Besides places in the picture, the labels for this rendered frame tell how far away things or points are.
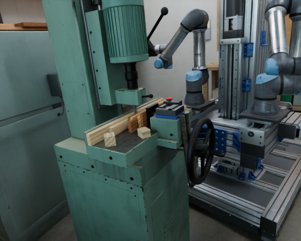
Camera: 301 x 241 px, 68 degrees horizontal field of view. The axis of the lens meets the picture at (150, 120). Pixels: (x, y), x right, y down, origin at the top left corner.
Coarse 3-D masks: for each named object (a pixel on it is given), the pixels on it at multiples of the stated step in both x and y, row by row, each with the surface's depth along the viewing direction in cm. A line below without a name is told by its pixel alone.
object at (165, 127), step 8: (152, 120) 98; (160, 120) 95; (168, 120) 93; (176, 120) 91; (152, 128) 99; (160, 128) 97; (168, 128) 94; (176, 128) 92; (160, 136) 98; (168, 136) 96; (176, 136) 93
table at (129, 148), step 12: (120, 132) 101; (132, 132) 99; (156, 132) 97; (96, 144) 90; (120, 144) 88; (132, 144) 87; (144, 144) 90; (156, 144) 98; (168, 144) 95; (180, 144) 96; (96, 156) 90; (108, 156) 85; (120, 156) 82; (132, 156) 84
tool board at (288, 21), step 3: (288, 15) 326; (285, 18) 328; (288, 18) 327; (285, 21) 329; (288, 21) 328; (291, 21) 326; (285, 24) 331; (288, 24) 329; (288, 27) 330; (288, 30) 331; (288, 33) 332; (288, 36) 334; (288, 39) 335; (288, 42) 336; (288, 45) 337
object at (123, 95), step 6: (120, 90) 106; (126, 90) 104; (132, 90) 103; (138, 90) 102; (144, 90) 106; (120, 96) 107; (126, 96) 105; (132, 96) 103; (138, 96) 102; (120, 102) 109; (126, 102) 107; (132, 102) 104; (138, 102) 103; (144, 102) 107
